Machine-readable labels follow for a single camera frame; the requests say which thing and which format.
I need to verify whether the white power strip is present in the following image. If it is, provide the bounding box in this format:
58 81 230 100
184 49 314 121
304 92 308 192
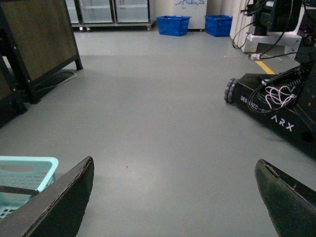
250 53 261 60

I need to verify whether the blue crate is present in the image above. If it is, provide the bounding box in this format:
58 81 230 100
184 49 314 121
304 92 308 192
205 15 233 37
157 15 191 36

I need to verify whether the glass door refrigerator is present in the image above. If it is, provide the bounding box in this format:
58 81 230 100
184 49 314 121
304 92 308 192
66 0 156 32

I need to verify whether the black robot on white base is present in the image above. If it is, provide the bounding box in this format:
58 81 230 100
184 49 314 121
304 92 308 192
240 0 305 53

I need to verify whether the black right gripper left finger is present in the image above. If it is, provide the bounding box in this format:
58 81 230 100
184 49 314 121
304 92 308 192
0 157 94 237

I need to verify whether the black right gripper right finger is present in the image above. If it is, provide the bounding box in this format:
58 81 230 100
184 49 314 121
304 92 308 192
255 159 316 237

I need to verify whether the blue crate left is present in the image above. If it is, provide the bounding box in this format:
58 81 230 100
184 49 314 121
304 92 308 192
157 15 191 36

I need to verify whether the dark wooden display stand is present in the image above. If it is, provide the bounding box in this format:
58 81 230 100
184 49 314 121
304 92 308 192
0 0 82 126

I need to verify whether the light blue plastic basket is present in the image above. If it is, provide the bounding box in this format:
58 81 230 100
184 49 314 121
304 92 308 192
0 156 59 219

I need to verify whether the blue crate right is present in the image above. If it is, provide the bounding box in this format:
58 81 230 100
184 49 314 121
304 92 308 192
205 15 233 37

